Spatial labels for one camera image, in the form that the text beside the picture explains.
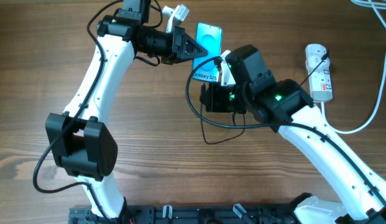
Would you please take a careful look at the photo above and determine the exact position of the black USB charging cable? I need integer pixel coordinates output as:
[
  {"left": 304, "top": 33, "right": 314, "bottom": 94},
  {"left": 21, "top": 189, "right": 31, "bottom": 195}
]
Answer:
[{"left": 200, "top": 49, "right": 330, "bottom": 146}]

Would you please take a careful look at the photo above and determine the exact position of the white power strip cord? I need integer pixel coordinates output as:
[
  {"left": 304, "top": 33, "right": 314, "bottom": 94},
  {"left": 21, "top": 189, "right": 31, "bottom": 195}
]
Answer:
[{"left": 320, "top": 0, "right": 386, "bottom": 135}]

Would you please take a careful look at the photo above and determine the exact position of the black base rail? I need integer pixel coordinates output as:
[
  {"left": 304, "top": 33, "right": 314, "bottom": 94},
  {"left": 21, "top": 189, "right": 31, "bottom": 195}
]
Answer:
[{"left": 68, "top": 203, "right": 346, "bottom": 224}]

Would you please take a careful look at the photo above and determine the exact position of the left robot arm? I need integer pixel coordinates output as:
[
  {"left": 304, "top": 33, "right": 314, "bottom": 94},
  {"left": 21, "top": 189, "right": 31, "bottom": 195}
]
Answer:
[{"left": 45, "top": 1, "right": 207, "bottom": 223}]

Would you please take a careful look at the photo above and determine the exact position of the white coiled cable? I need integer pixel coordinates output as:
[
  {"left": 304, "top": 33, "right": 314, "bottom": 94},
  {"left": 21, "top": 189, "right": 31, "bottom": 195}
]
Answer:
[{"left": 350, "top": 0, "right": 386, "bottom": 11}]

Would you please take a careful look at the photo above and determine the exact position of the white power strip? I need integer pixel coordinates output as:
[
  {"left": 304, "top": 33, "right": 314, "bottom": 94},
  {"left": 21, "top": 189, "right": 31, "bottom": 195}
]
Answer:
[{"left": 305, "top": 44, "right": 333, "bottom": 103}]

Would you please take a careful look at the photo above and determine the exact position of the white USB charger plug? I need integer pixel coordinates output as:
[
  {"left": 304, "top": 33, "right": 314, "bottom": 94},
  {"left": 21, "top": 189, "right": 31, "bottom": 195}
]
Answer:
[{"left": 306, "top": 55, "right": 330, "bottom": 71}]

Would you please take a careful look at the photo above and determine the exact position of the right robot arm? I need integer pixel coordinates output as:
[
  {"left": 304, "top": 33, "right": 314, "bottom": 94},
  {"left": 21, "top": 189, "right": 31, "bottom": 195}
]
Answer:
[{"left": 200, "top": 45, "right": 386, "bottom": 223}]

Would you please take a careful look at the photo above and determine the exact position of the Samsung Galaxy smartphone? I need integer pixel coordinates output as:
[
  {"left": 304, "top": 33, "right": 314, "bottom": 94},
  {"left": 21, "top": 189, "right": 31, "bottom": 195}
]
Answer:
[{"left": 193, "top": 22, "right": 223, "bottom": 82}]

